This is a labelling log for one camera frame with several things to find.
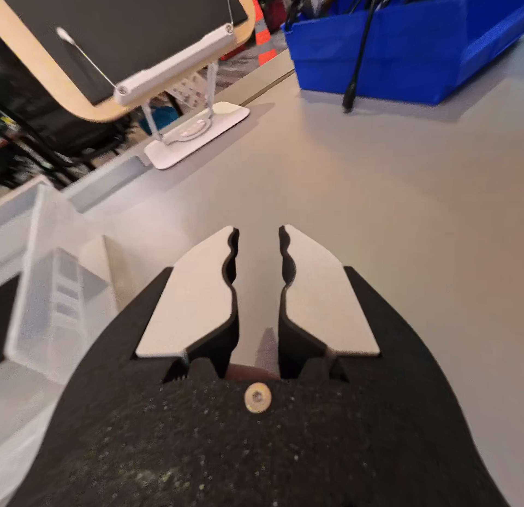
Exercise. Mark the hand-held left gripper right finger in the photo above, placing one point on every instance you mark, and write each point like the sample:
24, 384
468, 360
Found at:
331, 310

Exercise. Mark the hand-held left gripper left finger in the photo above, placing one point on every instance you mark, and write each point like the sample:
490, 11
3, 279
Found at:
192, 310

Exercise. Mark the clear plastic bin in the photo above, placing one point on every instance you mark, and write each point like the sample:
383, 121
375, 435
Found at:
49, 290

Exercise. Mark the blue plastic bin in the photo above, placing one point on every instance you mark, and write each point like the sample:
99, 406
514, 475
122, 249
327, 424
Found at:
409, 56

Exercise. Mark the grey desk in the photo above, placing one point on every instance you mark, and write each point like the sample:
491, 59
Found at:
368, 228

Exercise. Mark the teal bag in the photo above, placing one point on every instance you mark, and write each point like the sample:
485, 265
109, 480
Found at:
163, 115

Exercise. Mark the orange traffic cone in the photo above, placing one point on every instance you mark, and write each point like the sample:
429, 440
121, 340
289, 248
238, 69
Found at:
264, 35

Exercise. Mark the black flat panel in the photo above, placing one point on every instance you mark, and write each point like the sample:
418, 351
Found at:
123, 23

